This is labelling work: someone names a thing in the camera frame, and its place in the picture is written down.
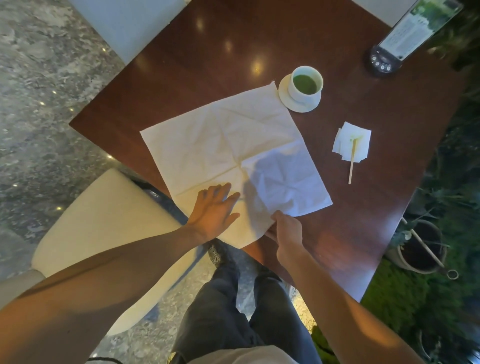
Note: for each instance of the person's left forearm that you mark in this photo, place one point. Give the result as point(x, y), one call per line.
point(93, 288)

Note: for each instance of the person's left middle finger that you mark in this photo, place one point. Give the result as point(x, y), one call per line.
point(225, 191)

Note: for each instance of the person's left little finger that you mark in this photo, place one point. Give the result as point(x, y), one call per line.
point(202, 195)

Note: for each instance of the patterned shoe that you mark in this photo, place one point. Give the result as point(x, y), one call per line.
point(217, 255)

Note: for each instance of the white cup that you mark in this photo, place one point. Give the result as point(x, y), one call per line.
point(305, 95)

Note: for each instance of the person's right hand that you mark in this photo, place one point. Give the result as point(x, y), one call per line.
point(289, 240)

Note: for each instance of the person's left hand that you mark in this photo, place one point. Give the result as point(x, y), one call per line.
point(210, 217)

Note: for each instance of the small white paper napkin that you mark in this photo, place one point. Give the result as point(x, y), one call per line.
point(362, 144)

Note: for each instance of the cream upholstered chair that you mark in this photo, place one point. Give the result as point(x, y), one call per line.
point(108, 213)

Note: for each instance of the grey plant pot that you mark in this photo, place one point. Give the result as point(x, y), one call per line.
point(403, 258)

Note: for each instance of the dark grey trousers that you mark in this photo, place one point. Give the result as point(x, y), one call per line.
point(213, 318)

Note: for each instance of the person's right thumb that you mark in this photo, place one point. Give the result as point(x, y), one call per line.
point(279, 221)

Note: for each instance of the green plants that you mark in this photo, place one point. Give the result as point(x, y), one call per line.
point(442, 300)

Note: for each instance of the wooden stir stick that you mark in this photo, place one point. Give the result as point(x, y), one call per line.
point(351, 165)

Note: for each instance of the person's right forearm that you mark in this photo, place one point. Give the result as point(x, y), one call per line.
point(337, 315)

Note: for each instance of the green tea drink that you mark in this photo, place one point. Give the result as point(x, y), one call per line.
point(305, 84)

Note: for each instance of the white saucer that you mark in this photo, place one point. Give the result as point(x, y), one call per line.
point(285, 95)

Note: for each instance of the person's left thumb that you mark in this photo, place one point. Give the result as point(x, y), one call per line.
point(230, 220)

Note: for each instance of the white cloth napkin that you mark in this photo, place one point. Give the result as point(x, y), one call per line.
point(232, 150)

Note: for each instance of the pale upholstered chair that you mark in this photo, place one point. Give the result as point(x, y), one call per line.
point(382, 9)
point(127, 22)

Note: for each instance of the black call button base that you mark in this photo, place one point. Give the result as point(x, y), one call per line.
point(382, 63)

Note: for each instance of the beige shirt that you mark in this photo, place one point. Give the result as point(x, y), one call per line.
point(243, 356)

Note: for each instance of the clear menu card stand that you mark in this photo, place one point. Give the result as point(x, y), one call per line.
point(416, 28)

